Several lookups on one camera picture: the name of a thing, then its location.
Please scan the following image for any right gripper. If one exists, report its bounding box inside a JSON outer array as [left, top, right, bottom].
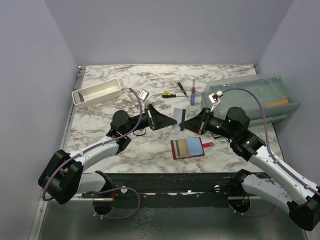
[[179, 107, 237, 140]]

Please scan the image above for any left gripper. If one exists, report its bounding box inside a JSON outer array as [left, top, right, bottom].
[[124, 104, 177, 135]]

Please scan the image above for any silver grey card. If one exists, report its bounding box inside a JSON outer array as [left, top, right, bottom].
[[172, 108, 187, 132]]

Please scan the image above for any gold credit card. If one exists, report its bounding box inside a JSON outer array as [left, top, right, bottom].
[[175, 139, 188, 158]]

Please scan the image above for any red card holder wallet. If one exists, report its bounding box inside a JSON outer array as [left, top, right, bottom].
[[170, 137, 214, 160]]

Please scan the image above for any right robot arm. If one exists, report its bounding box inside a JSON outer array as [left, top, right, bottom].
[[180, 107, 320, 231]]

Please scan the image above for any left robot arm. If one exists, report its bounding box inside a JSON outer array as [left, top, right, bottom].
[[38, 104, 177, 205]]

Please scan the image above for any yellow black screwdriver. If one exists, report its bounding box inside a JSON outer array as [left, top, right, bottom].
[[161, 93, 177, 99]]

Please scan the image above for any blue red screwdriver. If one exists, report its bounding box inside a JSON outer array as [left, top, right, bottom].
[[190, 79, 196, 106]]

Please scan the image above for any green black screwdriver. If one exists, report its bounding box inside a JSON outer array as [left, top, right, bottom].
[[177, 82, 188, 97]]

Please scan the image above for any white rectangular tray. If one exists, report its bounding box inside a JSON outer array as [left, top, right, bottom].
[[71, 78, 122, 109]]

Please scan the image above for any clear plastic storage box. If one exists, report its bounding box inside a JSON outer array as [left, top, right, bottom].
[[200, 73, 300, 126]]

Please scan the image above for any orange item in box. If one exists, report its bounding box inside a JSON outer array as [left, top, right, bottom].
[[265, 98, 290, 108]]

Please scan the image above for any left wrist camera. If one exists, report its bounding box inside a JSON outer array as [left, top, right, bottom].
[[138, 89, 150, 101]]

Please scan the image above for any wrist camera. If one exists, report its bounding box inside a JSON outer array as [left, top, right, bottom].
[[208, 90, 224, 112], [138, 89, 150, 101]]

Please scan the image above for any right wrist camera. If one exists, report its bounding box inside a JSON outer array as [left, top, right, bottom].
[[208, 90, 224, 112]]

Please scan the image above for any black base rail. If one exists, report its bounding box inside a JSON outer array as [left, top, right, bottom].
[[74, 172, 266, 208]]

